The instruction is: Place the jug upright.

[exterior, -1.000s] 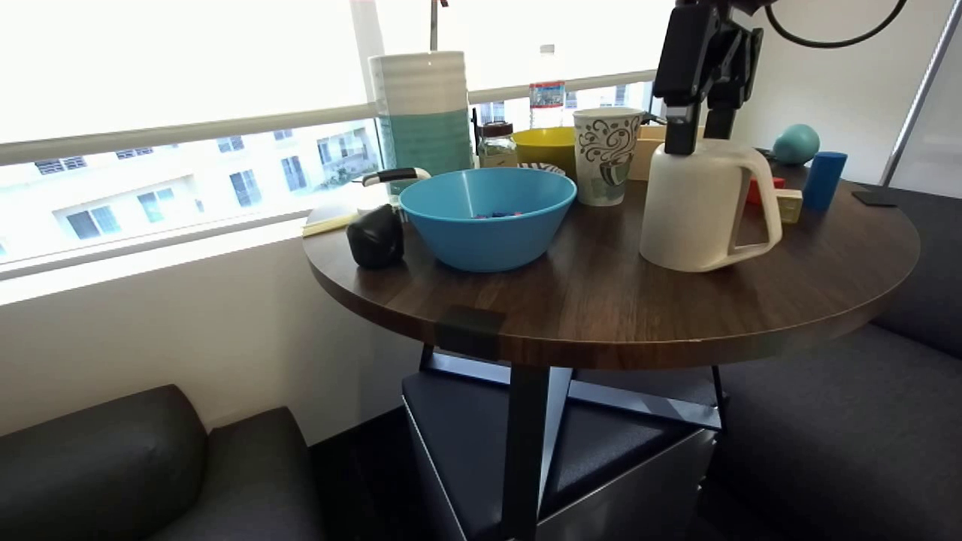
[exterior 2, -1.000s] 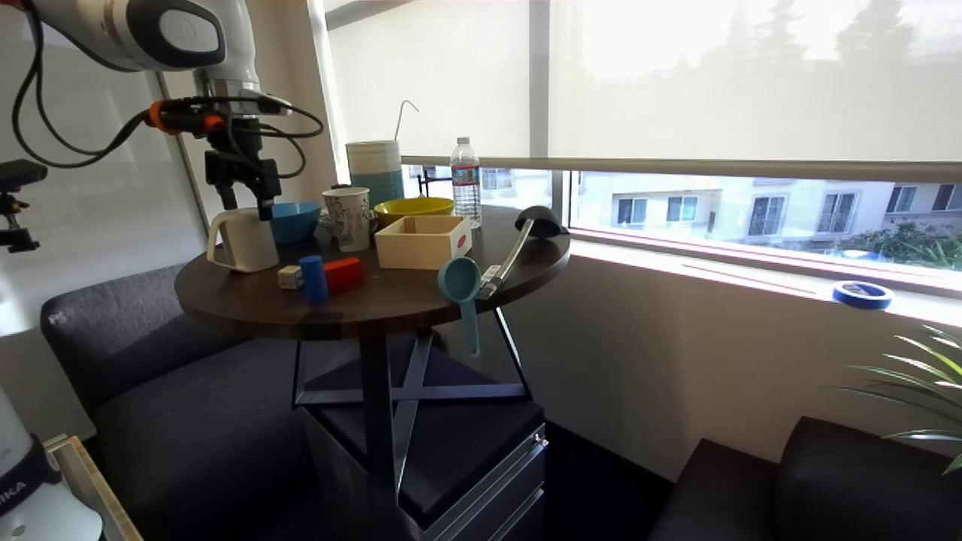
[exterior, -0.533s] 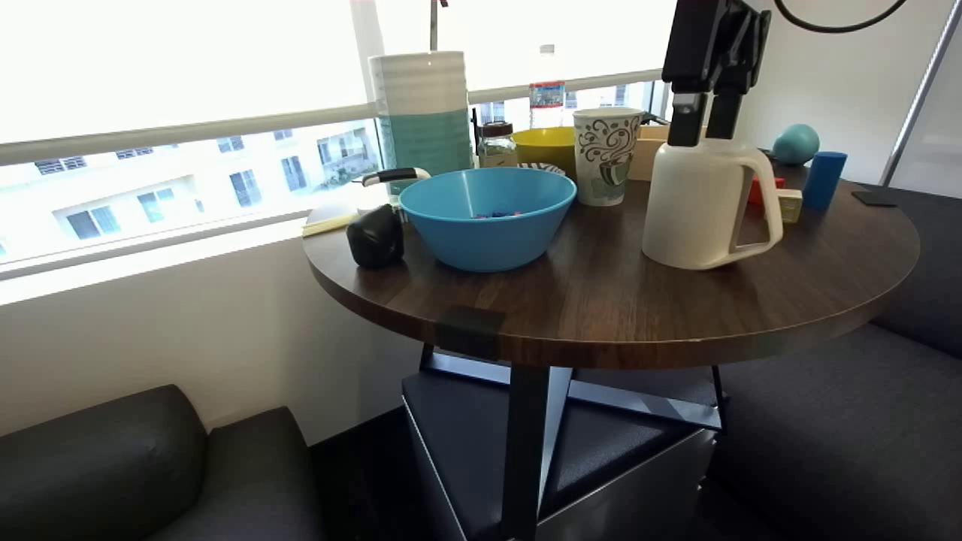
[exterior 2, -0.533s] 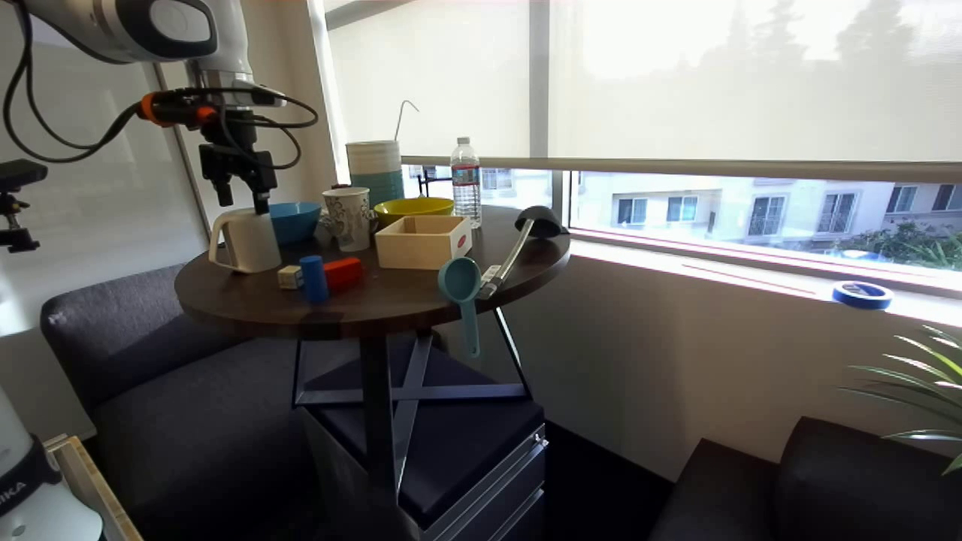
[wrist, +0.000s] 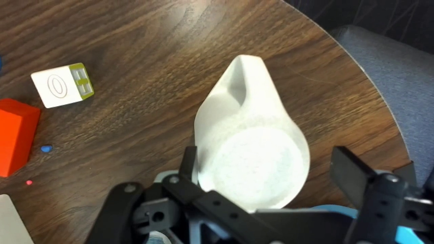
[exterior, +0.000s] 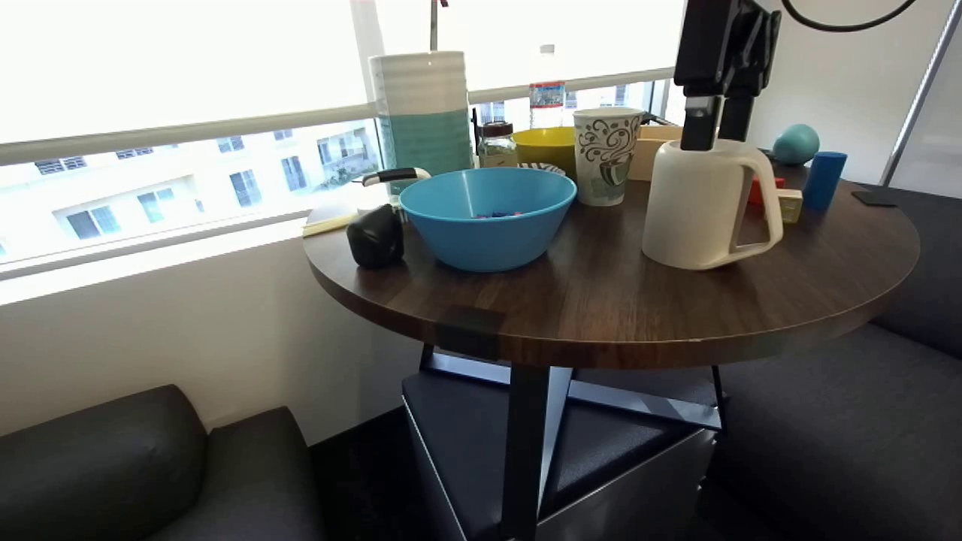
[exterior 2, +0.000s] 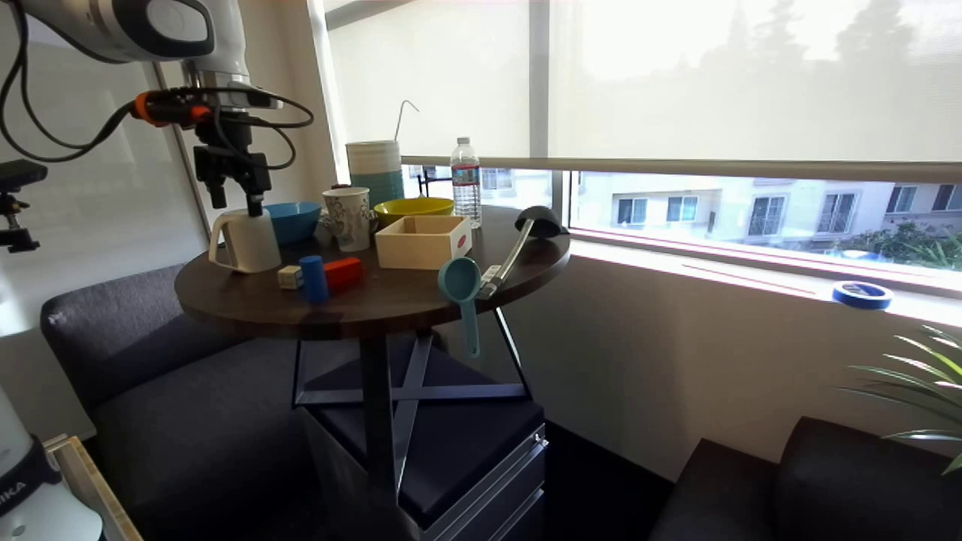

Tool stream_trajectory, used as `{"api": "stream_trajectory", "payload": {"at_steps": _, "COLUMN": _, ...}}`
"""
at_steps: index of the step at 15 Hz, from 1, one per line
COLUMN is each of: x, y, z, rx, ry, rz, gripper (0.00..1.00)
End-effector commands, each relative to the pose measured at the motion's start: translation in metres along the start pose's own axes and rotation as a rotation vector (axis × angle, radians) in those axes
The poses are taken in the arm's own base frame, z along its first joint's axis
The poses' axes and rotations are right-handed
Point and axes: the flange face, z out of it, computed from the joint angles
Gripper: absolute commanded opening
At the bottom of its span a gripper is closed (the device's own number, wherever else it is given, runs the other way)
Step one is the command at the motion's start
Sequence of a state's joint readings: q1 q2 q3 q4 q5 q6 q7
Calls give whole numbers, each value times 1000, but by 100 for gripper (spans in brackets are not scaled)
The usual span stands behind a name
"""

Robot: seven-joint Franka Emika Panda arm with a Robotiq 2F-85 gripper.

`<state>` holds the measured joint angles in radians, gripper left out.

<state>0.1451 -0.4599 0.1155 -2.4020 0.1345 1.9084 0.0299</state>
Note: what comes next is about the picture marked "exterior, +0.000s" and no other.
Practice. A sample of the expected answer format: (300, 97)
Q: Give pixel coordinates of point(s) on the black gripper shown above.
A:
(723, 45)

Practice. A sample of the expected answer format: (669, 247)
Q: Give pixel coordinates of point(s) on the cream plastic jug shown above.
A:
(697, 212)

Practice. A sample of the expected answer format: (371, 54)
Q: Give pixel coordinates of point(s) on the light wooden box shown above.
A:
(654, 149)

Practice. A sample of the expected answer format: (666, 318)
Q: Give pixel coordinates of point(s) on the teal ball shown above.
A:
(795, 141)

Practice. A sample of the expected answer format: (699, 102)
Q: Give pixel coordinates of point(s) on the white patterned cup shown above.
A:
(604, 150)

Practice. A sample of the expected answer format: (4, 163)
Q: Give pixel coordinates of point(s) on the clear water bottle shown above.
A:
(545, 94)

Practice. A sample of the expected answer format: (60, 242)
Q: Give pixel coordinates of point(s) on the white roller blind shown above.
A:
(561, 41)
(170, 60)

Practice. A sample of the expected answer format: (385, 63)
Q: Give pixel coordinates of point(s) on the grey metal pole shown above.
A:
(921, 92)

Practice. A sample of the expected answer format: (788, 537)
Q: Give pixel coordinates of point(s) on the round dark wooden table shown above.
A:
(620, 301)

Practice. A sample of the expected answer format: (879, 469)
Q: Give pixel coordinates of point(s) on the small glass jar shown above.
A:
(493, 144)

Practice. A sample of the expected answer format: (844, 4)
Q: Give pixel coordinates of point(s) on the blue plastic bowl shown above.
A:
(489, 220)

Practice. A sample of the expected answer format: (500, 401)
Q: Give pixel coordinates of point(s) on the teal cylindrical container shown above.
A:
(423, 108)

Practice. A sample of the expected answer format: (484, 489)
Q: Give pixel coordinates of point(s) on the thin bent rod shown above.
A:
(438, 18)

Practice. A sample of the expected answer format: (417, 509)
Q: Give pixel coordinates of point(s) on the grey fabric sofa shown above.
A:
(861, 429)

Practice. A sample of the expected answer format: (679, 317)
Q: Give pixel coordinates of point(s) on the black leather couch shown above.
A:
(122, 469)

